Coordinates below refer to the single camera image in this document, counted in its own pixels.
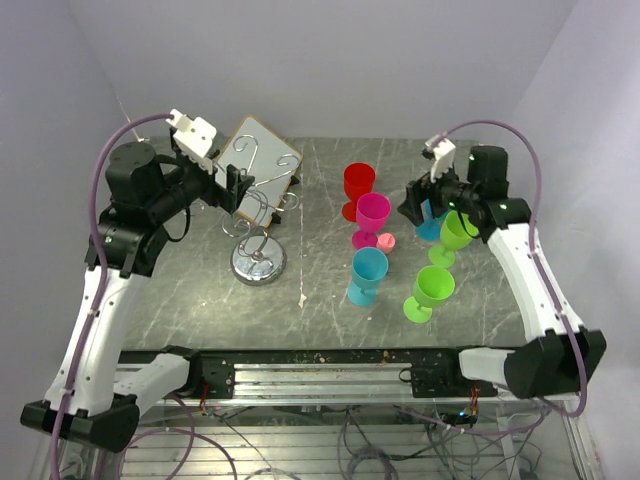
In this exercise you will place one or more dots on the chrome wine glass rack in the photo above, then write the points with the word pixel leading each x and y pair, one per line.
pixel 257 258

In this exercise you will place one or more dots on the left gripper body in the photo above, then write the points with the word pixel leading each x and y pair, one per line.
pixel 205 186

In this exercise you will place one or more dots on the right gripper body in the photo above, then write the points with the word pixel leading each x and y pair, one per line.
pixel 446 190

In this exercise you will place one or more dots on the green wine glass rear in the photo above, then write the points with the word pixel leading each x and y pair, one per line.
pixel 456 233

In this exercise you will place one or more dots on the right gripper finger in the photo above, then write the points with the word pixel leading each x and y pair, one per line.
pixel 429 215
pixel 412 206

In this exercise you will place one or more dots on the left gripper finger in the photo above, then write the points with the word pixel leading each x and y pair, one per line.
pixel 244 184
pixel 234 182

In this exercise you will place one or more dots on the magenta plastic wine glass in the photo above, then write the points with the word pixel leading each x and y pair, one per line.
pixel 372 213

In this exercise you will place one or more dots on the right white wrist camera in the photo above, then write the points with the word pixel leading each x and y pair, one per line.
pixel 443 151

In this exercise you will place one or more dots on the green wine glass front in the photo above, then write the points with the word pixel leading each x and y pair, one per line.
pixel 432 287

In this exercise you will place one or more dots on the blue wine glass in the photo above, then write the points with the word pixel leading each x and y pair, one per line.
pixel 430 230
pixel 368 269

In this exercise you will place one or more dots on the green wine glass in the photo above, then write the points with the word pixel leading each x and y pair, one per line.
pixel 432 287
pixel 456 233

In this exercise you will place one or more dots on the red plastic wine glass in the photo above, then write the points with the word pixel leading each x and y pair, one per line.
pixel 359 179

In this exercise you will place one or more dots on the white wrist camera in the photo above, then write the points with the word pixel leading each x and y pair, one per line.
pixel 443 151
pixel 194 137

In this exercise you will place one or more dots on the aluminium mounting rail frame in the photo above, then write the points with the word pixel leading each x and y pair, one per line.
pixel 347 376

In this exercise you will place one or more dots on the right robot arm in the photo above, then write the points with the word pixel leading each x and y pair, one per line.
pixel 530 280

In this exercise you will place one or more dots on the small pink-capped bottle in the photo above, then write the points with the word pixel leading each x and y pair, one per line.
pixel 386 242

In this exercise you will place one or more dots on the small whiteboard with wooden frame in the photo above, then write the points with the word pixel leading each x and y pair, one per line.
pixel 259 152

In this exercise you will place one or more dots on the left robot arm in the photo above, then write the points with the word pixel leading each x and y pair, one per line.
pixel 125 260

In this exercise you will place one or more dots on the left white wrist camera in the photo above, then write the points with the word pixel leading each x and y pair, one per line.
pixel 194 137

